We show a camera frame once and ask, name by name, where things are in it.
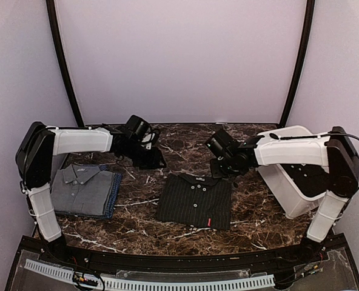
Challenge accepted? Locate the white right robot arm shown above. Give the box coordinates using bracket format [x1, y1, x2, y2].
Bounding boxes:
[205, 125, 359, 263]

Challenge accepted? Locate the white plastic bin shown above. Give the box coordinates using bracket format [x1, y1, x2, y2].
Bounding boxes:
[254, 125, 329, 219]

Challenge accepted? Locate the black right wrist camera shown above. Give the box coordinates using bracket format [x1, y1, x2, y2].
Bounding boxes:
[205, 129, 238, 158]

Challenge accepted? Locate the left black frame post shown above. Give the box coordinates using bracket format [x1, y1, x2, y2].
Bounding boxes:
[45, 0, 85, 127]

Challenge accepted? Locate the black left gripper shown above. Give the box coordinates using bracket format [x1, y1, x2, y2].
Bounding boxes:
[121, 139, 167, 170]

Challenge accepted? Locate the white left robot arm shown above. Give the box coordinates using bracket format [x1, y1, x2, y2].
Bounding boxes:
[15, 115, 167, 264]

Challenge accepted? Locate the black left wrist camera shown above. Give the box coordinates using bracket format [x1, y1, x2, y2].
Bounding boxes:
[122, 115, 160, 149]

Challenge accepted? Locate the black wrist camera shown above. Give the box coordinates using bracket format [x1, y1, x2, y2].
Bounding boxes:
[122, 115, 160, 149]
[205, 129, 238, 158]

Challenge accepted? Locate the black front rail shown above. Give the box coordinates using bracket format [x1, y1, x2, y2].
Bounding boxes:
[19, 235, 346, 273]

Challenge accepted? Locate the black pinstriped long sleeve shirt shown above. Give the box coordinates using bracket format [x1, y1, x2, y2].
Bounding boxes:
[156, 173, 232, 230]

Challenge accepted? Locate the grey button shirt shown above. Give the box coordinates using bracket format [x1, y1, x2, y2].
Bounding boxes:
[50, 164, 116, 216]

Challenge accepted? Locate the black shirt in bin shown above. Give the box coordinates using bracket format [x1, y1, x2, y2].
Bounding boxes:
[281, 164, 329, 198]

